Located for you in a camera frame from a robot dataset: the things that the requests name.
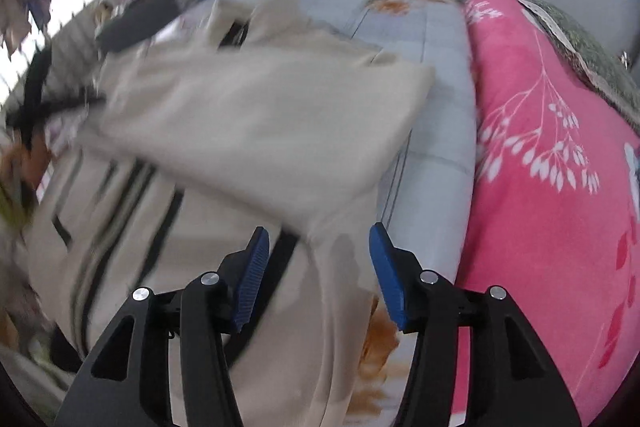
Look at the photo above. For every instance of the dark grey cabinet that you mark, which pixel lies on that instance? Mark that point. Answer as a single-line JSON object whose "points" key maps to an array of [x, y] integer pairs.
{"points": [[135, 24]]}

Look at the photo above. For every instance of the metal window railing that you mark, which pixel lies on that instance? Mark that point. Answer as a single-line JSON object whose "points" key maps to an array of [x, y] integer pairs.
{"points": [[70, 39]]}

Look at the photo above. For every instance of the pink floral blanket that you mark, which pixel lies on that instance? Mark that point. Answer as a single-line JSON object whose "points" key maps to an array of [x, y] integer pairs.
{"points": [[540, 232]]}

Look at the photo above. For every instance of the beige zip jacket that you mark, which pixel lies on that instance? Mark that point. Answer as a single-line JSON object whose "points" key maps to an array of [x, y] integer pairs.
{"points": [[250, 122]]}

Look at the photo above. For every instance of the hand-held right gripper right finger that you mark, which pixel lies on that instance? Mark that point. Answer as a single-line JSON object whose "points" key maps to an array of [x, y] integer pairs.
{"points": [[387, 277]]}

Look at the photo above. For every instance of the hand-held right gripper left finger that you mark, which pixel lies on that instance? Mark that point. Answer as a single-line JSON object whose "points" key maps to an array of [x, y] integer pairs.
{"points": [[252, 277]]}

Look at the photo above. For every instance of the bed with plaid floral sheet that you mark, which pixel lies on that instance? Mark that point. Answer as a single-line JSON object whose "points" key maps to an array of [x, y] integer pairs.
{"points": [[430, 187]]}

